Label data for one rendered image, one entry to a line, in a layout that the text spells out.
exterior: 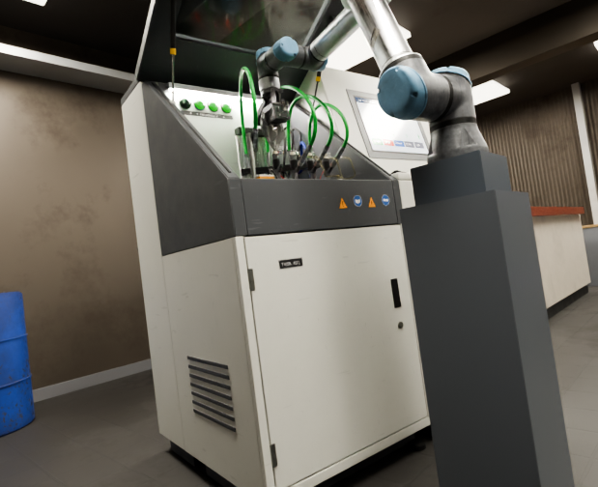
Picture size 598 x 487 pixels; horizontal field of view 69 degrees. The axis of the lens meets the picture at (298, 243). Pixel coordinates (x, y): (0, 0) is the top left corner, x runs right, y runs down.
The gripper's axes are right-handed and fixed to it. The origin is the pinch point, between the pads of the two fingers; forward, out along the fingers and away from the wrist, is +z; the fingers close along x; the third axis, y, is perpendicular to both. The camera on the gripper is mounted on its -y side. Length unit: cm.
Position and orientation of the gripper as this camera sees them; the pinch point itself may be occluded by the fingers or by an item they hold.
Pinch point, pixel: (273, 147)
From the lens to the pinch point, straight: 163.9
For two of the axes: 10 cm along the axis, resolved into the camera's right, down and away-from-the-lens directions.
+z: 1.3, 9.9, -0.4
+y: 5.9, -1.1, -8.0
